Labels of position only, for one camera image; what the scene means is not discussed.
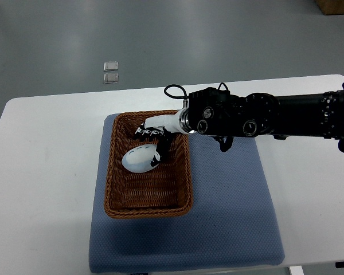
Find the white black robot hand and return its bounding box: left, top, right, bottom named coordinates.
left=134, top=112, right=186, bottom=167

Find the light blue egg-shaped toy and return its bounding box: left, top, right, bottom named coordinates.
left=122, top=144, right=161, bottom=173

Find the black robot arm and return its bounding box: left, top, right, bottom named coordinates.
left=135, top=83, right=344, bottom=167

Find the brown wicker basket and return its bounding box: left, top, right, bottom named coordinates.
left=104, top=110, right=193, bottom=219

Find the lower silver floor plate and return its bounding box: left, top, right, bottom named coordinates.
left=103, top=73, right=119, bottom=84

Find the silver floor plate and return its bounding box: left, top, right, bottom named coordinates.
left=103, top=61, right=119, bottom=72
left=103, top=73, right=119, bottom=84

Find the upper silver floor plate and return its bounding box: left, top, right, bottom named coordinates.
left=103, top=61, right=119, bottom=72

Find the blue quilted mat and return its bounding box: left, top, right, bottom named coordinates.
left=89, top=115, right=285, bottom=273

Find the black cable loop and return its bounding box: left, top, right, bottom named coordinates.
left=163, top=84, right=189, bottom=107

